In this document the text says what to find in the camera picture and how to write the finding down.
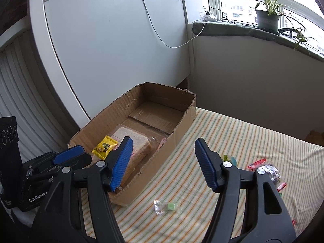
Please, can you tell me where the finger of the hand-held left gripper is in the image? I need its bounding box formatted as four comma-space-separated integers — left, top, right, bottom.
52, 145, 88, 165
64, 153, 92, 169

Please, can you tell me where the black cable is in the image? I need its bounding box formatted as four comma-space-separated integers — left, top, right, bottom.
202, 5, 256, 27

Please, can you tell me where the white slatted door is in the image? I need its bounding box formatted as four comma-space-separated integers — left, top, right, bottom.
0, 37, 79, 162

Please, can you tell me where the green windowsill cover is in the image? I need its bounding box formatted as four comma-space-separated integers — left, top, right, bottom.
192, 20, 324, 62

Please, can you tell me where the clear-wrapped bread slice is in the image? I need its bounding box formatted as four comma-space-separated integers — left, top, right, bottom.
111, 126, 153, 189

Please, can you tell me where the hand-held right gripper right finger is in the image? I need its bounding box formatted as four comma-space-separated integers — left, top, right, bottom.
194, 138, 297, 243

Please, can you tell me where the green candy in clear wrapper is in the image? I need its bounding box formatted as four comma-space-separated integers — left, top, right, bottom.
153, 199, 179, 215

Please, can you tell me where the white charger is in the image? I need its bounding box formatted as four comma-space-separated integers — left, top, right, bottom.
200, 10, 217, 22

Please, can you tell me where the yellow candy packet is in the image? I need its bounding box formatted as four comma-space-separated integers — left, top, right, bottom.
92, 135, 118, 159

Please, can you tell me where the pink snack packet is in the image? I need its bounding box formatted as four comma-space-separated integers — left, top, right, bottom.
151, 136, 169, 155

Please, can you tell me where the white cable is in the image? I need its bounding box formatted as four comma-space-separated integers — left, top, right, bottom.
141, 0, 205, 48

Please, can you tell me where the clear red-edged dark snack packet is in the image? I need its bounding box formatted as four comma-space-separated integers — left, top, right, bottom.
261, 164, 281, 184

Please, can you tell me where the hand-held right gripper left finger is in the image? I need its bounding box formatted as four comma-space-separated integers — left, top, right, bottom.
32, 136, 134, 243

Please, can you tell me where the cardboard box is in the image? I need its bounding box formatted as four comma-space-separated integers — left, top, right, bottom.
68, 82, 197, 207

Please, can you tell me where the white cabinet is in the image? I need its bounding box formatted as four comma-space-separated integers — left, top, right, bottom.
28, 0, 190, 129

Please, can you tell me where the green and blue packet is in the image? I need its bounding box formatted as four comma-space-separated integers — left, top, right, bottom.
223, 155, 238, 167

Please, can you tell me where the black object on windowsill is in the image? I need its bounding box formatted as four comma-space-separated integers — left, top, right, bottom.
278, 27, 298, 37

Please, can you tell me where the red snack packet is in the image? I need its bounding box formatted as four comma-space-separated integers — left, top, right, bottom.
246, 158, 268, 171

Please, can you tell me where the wooden furniture piece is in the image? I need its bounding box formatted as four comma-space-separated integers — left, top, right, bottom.
305, 130, 324, 146

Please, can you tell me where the potted spider plant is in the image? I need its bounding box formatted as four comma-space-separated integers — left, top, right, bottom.
249, 0, 317, 57

